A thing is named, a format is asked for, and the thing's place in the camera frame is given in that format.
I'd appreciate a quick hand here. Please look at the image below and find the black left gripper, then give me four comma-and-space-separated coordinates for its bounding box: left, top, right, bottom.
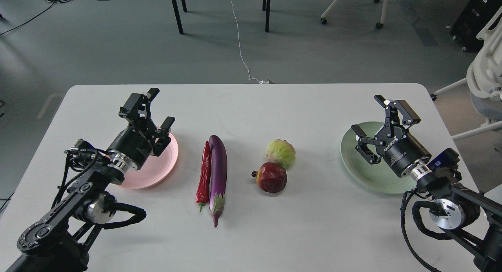
106, 88, 175, 170

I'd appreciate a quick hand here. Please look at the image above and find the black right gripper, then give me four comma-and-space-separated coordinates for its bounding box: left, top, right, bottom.
351, 95, 431, 178

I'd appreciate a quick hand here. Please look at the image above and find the purple eggplant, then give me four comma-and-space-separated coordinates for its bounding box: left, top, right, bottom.
209, 135, 227, 227

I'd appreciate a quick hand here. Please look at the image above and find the red pomegranate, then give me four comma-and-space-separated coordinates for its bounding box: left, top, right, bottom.
251, 162, 287, 194

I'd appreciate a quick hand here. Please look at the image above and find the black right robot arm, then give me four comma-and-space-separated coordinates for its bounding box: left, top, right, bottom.
351, 95, 502, 272

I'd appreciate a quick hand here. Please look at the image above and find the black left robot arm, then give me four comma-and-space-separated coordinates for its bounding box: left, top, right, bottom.
7, 88, 175, 272

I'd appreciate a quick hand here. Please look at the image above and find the pink plate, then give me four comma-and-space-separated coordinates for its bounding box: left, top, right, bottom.
118, 133, 179, 190

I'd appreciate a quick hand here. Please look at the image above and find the green plate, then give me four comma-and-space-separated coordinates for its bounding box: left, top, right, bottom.
340, 129, 416, 195

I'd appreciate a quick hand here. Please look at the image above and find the red chili pepper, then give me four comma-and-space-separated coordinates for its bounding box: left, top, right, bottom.
195, 141, 211, 212

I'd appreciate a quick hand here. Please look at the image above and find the white office chair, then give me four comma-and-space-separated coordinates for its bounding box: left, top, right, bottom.
430, 16, 502, 141

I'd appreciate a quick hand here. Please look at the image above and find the white chair base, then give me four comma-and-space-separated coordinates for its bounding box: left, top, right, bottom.
319, 0, 390, 29

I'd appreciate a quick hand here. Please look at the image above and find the black table leg left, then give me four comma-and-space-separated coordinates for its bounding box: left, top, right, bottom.
171, 0, 187, 35

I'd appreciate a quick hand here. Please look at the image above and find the black table leg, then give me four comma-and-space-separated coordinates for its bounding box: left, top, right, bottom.
171, 0, 187, 35
262, 0, 271, 33

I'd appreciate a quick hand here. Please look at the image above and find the black cabinet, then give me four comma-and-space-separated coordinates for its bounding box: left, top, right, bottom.
450, 0, 502, 52

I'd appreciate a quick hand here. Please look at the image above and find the black table leg right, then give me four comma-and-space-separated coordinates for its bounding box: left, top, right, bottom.
262, 0, 271, 33

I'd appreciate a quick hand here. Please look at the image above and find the white floor cable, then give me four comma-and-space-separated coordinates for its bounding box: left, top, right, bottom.
225, 0, 271, 84

